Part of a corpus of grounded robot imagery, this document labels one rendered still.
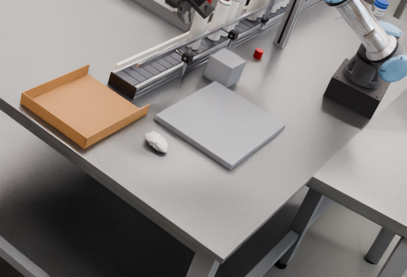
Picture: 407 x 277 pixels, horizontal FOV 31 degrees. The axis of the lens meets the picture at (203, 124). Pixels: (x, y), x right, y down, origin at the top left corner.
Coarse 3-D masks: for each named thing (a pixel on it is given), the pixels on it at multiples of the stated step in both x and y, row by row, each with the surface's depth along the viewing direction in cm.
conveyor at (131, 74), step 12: (276, 12) 314; (240, 24) 294; (252, 24) 297; (204, 48) 269; (156, 60) 252; (168, 60) 255; (180, 60) 257; (120, 72) 240; (132, 72) 242; (144, 72) 244; (156, 72) 246; (132, 84) 236
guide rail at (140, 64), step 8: (280, 0) 305; (256, 8) 290; (264, 8) 295; (240, 16) 280; (248, 16) 285; (224, 24) 271; (232, 24) 276; (208, 32) 262; (192, 40) 254; (168, 48) 244; (152, 56) 237; (160, 56) 240; (144, 64) 233
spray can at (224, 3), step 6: (222, 0) 267; (228, 0) 267; (216, 6) 270; (222, 6) 267; (228, 6) 268; (216, 12) 270; (222, 12) 269; (228, 12) 270; (216, 18) 270; (222, 18) 270; (210, 24) 274; (216, 24) 271; (210, 36) 275; (216, 36) 274
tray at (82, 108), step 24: (72, 72) 234; (24, 96) 217; (48, 96) 225; (72, 96) 229; (96, 96) 233; (120, 96) 237; (48, 120) 215; (72, 120) 219; (96, 120) 223; (120, 120) 220
